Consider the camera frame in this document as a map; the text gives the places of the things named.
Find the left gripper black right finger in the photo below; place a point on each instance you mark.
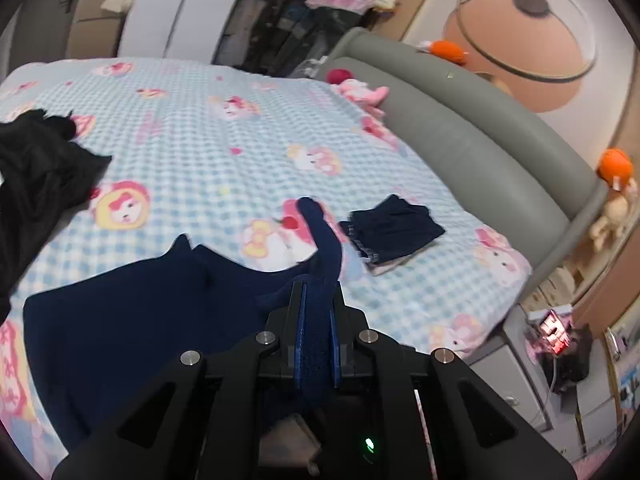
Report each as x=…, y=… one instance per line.
x=404, y=414

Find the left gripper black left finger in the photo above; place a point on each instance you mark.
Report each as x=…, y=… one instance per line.
x=196, y=420

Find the navy blue garment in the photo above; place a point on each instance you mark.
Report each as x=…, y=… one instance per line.
x=92, y=346

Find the grey bedside table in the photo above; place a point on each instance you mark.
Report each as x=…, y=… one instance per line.
x=577, y=423

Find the small folded navy garment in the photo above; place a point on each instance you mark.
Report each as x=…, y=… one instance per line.
x=391, y=233

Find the blue checkered cartoon bedsheet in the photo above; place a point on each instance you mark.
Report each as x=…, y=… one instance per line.
x=221, y=156

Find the grey padded headboard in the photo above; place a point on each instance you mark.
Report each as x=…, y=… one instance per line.
x=503, y=163

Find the black garment with white stripes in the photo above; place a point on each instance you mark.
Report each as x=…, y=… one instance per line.
x=45, y=176

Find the beige plush doll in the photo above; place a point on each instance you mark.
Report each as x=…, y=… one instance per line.
x=614, y=215

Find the pink plush toy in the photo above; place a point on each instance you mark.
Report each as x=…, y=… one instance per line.
x=358, y=92

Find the orange plush toy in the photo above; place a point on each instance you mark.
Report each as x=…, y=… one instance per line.
x=444, y=49
x=616, y=168

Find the black glass cabinet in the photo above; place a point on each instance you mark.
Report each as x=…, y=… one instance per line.
x=272, y=37

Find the white wardrobe door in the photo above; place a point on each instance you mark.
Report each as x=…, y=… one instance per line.
x=179, y=29

